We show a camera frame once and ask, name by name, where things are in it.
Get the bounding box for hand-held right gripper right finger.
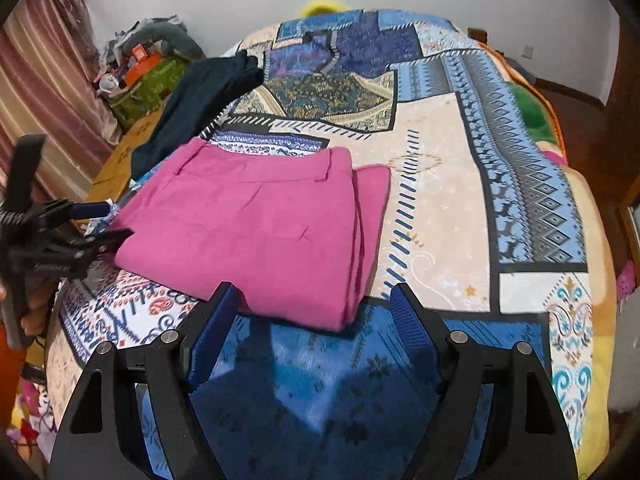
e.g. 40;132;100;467
389;282;581;480

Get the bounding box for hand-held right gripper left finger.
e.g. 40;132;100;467
49;281;242;480

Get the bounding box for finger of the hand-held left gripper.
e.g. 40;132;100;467
29;229;134;274
35;199;114;222

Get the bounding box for pink pants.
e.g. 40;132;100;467
114;138;392;332

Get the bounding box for dark navy pants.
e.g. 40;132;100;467
131;51;265;181

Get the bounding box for person's left hand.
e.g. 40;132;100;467
19;279;57;337

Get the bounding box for green storage box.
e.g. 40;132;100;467
109;57;193;131

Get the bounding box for pink striped curtain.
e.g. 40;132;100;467
0;0;118;197

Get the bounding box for orange box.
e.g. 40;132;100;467
125;50;162;86

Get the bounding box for pile of clothes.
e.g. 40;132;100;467
95;17;151;91

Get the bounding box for cartoon print cloth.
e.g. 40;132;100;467
10;377;57;463

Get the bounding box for blue patchwork printed blanket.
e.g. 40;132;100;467
45;8;596;480

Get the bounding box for grey plush pillow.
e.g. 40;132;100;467
127;22;207;59

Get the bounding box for pink plastic slipper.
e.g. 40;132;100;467
617;260;637;302

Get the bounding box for yellow foam tube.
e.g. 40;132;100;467
302;0;348;16

